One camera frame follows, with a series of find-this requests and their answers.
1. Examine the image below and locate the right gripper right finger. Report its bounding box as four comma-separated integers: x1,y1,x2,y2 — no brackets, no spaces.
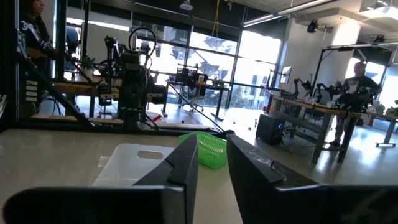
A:
226,133,398,224

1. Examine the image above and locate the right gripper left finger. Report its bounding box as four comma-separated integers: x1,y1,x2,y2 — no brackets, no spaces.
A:
2,133,200,224

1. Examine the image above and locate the clear plastic bin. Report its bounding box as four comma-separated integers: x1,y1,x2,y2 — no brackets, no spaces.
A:
92,142,175,187

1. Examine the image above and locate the black computer tower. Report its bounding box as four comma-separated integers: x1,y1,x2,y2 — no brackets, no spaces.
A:
256,113,284,146

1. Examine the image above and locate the green plastic basket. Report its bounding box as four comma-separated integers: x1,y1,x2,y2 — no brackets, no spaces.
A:
178,130,228,170

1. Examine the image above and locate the wooden workbench with grey legs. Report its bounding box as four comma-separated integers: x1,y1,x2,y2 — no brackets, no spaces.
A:
269,95,398,164

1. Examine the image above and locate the dark desk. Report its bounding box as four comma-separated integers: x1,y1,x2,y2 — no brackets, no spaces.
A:
164,79,231,123

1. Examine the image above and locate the computer monitor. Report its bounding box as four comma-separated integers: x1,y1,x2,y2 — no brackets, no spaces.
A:
280,65,293,84

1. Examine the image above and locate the grey desk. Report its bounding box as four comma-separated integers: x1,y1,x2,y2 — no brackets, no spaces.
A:
369,111,398,149

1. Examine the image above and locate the person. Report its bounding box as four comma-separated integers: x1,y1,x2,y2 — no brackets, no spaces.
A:
329,61,383,147
18,0,60,82

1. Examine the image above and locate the green potted plant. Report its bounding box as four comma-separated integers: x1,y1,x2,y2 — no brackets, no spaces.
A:
80,55,96,80

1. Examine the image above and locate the black crate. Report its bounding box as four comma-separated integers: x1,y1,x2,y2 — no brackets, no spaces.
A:
175,64,199,85

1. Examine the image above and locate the black ceiling spotlight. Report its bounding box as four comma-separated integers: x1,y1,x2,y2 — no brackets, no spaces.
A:
306,19,320,34

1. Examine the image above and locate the ceiling light strip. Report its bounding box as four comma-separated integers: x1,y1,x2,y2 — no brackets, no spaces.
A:
241,0,335,28

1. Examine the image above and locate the pendant ceiling lamp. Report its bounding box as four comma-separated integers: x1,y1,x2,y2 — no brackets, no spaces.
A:
179,0,194,12

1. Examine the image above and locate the black cable clamp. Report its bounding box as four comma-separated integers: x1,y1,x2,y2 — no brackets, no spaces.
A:
217,129,236,140

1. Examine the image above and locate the black aluminium table frame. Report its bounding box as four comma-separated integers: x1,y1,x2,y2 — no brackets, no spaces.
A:
0,0,224,136

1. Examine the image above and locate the black overhead rig frame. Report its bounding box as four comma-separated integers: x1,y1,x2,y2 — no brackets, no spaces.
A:
310,42,398,97

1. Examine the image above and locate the yellow hanging cable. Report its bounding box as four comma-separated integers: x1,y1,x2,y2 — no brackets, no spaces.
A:
212,0,220,37

